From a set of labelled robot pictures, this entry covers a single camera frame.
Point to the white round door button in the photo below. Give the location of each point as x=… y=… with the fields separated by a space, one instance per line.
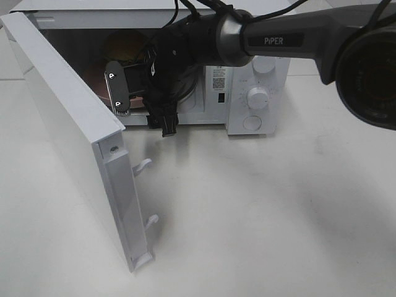
x=252 y=123

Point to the pink round plate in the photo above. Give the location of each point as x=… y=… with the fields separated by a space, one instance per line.
x=94 y=77

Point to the burger with lettuce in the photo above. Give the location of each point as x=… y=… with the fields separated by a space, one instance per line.
x=124 y=46

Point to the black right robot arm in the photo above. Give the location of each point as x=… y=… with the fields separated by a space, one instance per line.
x=352 y=46

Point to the white warning label sticker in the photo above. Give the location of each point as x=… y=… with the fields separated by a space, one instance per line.
x=219 y=78

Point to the white microwave door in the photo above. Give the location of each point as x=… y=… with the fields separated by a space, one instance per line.
x=87 y=137

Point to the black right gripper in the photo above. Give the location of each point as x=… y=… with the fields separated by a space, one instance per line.
x=166 y=56

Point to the white microwave knob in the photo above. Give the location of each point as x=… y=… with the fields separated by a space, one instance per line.
x=257 y=98
x=263 y=65

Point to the glass microwave turntable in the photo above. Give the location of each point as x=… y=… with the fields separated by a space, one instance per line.
x=186 y=82

